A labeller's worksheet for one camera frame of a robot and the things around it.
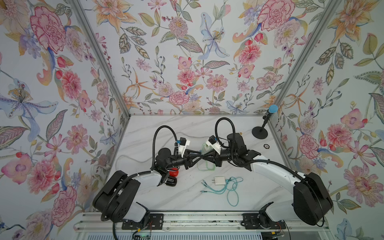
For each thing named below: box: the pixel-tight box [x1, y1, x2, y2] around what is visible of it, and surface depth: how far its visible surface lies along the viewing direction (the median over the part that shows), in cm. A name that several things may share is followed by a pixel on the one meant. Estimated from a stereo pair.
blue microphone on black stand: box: [251, 104, 279, 140], surface depth 112 cm
